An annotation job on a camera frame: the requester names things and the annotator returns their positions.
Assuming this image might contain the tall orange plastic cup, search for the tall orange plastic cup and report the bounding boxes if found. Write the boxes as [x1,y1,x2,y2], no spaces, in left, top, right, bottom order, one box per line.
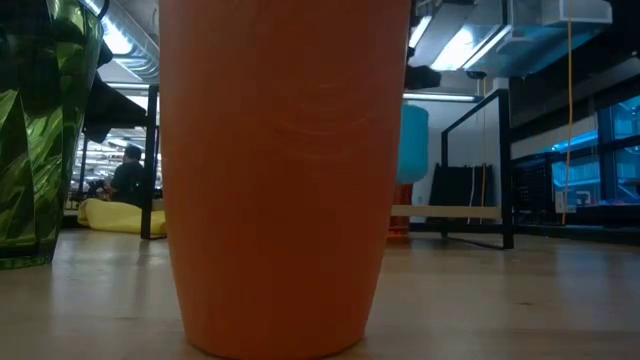
[158,0,413,360]

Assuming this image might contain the green faceted translucent cup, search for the green faceted translucent cup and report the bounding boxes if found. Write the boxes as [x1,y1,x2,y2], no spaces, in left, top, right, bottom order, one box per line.
[0,0,105,271]

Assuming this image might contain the black-framed wooden shelf rack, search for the black-framed wooden shelf rack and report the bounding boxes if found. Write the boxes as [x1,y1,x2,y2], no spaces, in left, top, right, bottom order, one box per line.
[140,84,515,250]

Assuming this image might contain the red faceted translucent cup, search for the red faceted translucent cup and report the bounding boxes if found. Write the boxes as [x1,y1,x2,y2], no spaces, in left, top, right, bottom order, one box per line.
[387,183,415,242]

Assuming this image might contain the light blue mug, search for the light blue mug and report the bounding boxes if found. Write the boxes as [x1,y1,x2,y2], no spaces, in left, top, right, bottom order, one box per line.
[396,103,430,185]

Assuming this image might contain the black floor panel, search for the black floor panel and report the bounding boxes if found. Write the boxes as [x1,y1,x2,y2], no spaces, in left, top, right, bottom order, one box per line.
[428,163,495,208]

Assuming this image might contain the ceiling strip light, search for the ceiling strip light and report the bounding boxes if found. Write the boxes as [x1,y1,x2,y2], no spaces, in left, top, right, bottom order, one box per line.
[402,91,481,104]

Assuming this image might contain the person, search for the person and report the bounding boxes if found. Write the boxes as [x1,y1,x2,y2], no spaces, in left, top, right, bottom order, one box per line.
[102,144,147,207]

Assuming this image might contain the yellow cloth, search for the yellow cloth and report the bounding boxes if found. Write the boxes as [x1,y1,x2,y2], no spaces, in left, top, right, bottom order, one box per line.
[76,197,168,236]

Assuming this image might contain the black crate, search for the black crate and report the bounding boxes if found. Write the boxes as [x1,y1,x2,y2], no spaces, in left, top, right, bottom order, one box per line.
[512,157,555,217]

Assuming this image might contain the rectangular metal ceiling duct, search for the rectangular metal ceiling duct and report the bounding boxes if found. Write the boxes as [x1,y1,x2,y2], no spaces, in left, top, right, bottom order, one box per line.
[409,0,614,79]

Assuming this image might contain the ribbed silver ceiling duct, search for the ribbed silver ceiling duct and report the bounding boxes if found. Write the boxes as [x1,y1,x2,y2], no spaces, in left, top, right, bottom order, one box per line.
[79,0,161,85]

